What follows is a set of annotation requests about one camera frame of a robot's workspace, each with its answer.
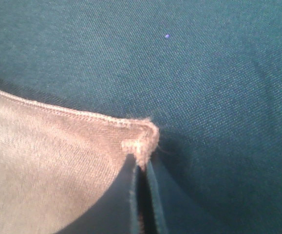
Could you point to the brown microfibre towel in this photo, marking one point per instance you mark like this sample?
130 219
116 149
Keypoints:
64 171

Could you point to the black table cloth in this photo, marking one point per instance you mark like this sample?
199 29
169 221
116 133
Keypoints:
207 72

